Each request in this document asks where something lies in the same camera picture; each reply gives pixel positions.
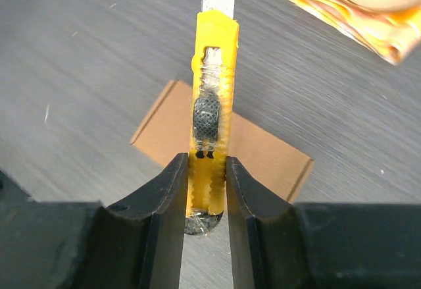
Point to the orange checkered cloth napkin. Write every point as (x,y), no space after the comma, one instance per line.
(392,36)

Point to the brown cardboard express box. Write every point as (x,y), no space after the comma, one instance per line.
(165,131)

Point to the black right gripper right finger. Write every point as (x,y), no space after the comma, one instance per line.
(267,248)

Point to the yellow utility knife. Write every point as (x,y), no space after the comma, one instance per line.
(213,65)

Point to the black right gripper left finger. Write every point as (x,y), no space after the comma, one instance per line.
(142,238)

